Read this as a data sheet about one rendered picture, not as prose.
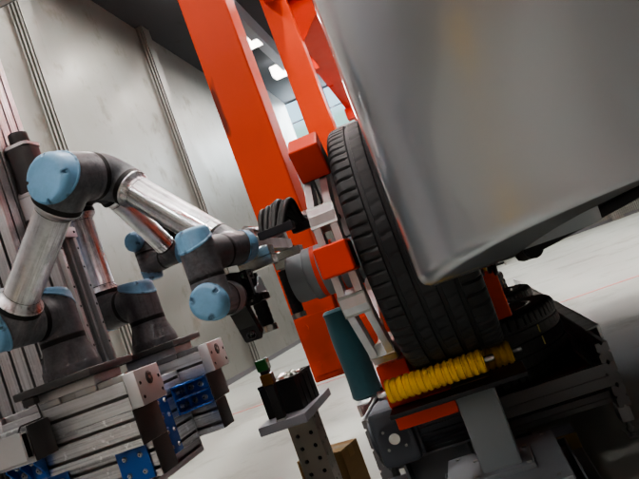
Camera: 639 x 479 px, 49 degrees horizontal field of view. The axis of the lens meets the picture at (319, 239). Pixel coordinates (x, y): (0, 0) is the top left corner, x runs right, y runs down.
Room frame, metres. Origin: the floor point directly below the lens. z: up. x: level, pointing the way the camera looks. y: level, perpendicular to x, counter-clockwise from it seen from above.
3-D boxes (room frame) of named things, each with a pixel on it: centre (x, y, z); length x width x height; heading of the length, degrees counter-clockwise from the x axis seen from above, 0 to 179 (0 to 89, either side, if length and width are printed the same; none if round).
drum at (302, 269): (1.86, 0.00, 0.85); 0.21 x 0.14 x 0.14; 80
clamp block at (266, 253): (1.72, 0.16, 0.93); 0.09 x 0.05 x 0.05; 80
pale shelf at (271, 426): (2.54, 0.28, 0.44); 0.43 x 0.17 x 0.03; 170
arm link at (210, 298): (1.43, 0.24, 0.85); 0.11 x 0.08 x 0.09; 170
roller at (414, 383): (1.71, -0.15, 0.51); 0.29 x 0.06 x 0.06; 80
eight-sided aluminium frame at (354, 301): (1.85, -0.07, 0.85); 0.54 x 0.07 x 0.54; 170
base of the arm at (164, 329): (2.32, 0.63, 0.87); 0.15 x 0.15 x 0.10
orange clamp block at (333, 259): (1.54, -0.02, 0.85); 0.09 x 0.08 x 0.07; 170
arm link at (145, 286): (2.32, 0.63, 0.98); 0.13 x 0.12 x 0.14; 65
